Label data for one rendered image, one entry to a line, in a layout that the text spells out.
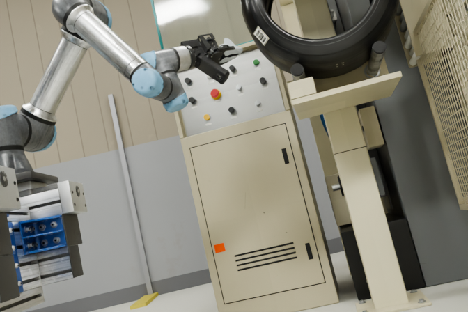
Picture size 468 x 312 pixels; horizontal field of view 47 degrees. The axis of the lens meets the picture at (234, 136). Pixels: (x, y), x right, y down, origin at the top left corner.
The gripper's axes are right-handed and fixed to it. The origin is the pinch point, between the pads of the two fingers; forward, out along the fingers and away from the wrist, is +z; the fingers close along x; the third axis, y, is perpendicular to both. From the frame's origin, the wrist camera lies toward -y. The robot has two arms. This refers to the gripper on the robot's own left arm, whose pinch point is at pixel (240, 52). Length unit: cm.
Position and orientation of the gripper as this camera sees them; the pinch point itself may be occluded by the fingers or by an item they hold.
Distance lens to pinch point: 180.4
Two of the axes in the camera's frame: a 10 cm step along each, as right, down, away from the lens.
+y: -4.8, -8.0, 3.6
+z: 8.0, -2.4, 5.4
